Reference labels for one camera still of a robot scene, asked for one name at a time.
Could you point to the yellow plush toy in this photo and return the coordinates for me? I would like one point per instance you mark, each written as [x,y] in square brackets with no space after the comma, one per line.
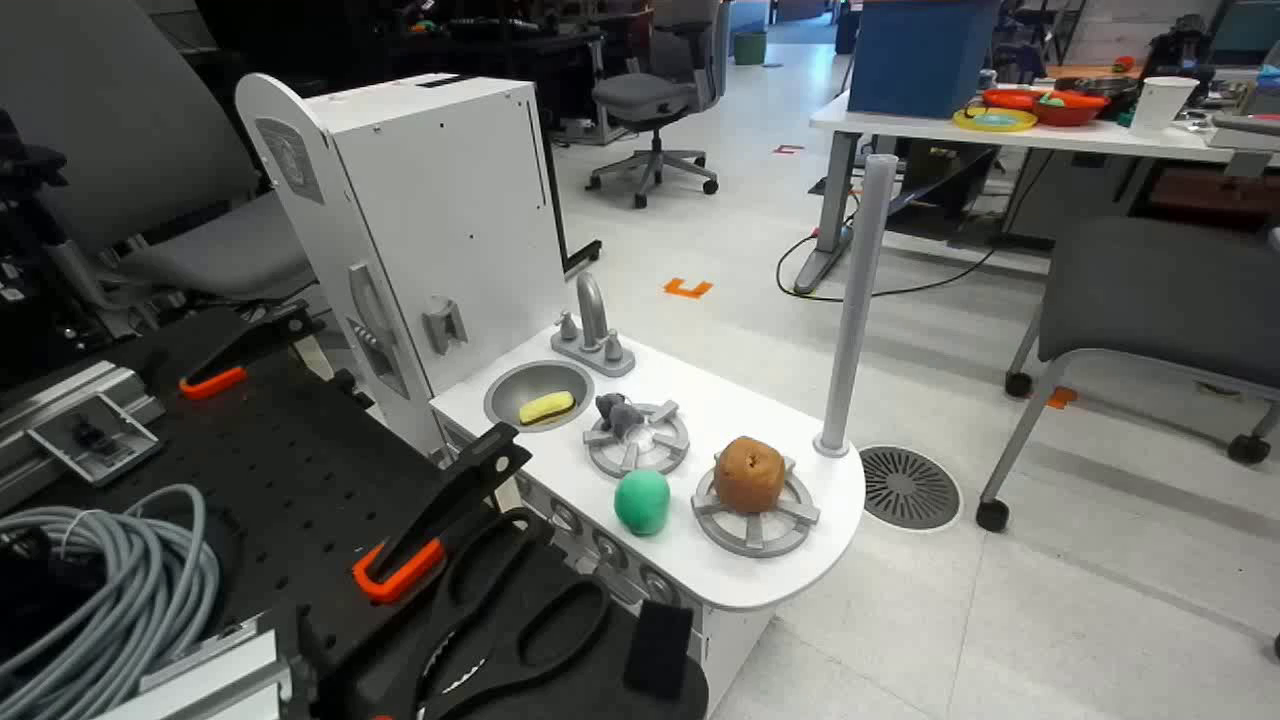
[546,410]

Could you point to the grey toy sink bowl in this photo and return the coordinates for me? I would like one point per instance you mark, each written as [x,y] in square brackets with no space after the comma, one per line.
[509,384]

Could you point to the brown plush fruit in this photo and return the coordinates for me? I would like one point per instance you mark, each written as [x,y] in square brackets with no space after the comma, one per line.
[751,474]

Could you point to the small grey toy figure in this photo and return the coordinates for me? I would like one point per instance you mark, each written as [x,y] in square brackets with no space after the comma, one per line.
[613,416]

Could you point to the grey toy faucet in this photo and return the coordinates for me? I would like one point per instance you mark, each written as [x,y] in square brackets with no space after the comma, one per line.
[593,314]

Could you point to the grey toy burner grate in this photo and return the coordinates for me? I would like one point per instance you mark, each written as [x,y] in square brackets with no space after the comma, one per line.
[763,539]
[659,451]

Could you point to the green ball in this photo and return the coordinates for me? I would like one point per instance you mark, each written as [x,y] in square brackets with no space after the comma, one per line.
[641,501]

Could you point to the grey vertical pole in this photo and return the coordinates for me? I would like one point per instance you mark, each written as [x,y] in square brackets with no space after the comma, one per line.
[858,294]

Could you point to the white toy kitchen cabinet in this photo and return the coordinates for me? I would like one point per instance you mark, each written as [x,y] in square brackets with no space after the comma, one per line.
[454,203]

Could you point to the grey swivel office chair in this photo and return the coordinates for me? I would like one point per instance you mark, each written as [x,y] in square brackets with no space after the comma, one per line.
[648,94]

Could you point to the black flat phone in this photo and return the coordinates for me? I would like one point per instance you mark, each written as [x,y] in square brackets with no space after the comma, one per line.
[659,649]

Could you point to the round floor drain grate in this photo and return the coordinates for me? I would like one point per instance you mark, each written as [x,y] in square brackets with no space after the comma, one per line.
[909,486]

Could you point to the white office table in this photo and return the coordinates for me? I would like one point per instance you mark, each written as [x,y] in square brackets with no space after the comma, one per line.
[920,125]

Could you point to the blue box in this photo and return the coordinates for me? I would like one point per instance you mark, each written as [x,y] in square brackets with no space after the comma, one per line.
[920,53]

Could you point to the small orange floor tape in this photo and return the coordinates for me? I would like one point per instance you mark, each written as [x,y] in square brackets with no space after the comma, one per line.
[1061,398]

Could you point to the yellow plate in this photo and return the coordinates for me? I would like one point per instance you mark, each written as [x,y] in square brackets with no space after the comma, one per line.
[995,123]

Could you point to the red bowl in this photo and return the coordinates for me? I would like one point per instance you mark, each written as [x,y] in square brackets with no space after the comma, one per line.
[1061,107]

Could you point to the grey chair with castors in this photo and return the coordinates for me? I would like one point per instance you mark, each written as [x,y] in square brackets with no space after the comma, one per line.
[1160,301]

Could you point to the silver aluminium profile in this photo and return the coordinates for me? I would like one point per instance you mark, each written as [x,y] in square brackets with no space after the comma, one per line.
[200,681]

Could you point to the square metal mounting plate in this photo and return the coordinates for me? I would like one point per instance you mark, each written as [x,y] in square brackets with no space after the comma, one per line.
[95,437]

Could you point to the large grey chair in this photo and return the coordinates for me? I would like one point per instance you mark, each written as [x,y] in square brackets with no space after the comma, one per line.
[121,134]

